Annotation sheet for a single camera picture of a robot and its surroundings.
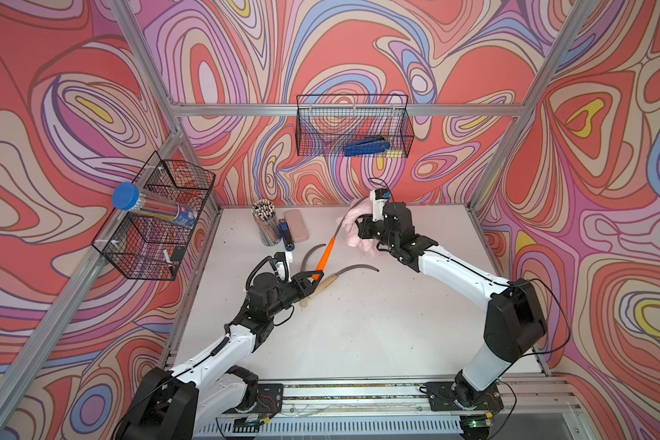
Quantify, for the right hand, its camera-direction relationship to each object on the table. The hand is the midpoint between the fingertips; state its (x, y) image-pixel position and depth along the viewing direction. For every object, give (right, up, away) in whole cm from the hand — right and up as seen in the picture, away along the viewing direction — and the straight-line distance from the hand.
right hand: (356, 223), depth 85 cm
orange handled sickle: (-10, -11, -5) cm, 16 cm away
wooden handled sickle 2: (-11, -22, +11) cm, 27 cm away
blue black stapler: (-25, -6, +20) cm, 32 cm away
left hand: (-10, -16, -8) cm, 20 cm away
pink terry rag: (+2, +5, -5) cm, 7 cm away
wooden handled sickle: (-17, -27, +6) cm, 32 cm away
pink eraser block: (-22, 0, +26) cm, 34 cm away
